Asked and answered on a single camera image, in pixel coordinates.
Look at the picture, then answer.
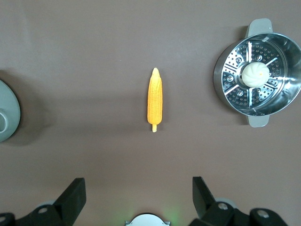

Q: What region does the pale green cooking pot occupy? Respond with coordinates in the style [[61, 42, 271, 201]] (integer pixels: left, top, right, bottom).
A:
[[0, 79, 22, 143]]

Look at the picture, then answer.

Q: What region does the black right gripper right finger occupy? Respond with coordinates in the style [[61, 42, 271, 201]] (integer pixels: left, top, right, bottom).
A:
[[189, 176, 289, 226]]

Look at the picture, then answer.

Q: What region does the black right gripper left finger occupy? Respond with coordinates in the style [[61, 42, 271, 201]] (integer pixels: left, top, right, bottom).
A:
[[0, 178, 87, 226]]

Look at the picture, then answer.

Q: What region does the yellow corn cob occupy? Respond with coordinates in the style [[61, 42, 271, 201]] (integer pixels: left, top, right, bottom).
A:
[[147, 67, 164, 133]]

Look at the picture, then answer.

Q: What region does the white steamed bun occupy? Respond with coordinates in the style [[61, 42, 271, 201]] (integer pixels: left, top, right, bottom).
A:
[[241, 62, 270, 87]]

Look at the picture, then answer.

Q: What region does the stainless steel steamer pot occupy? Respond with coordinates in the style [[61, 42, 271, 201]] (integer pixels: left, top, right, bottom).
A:
[[213, 18, 301, 128]]

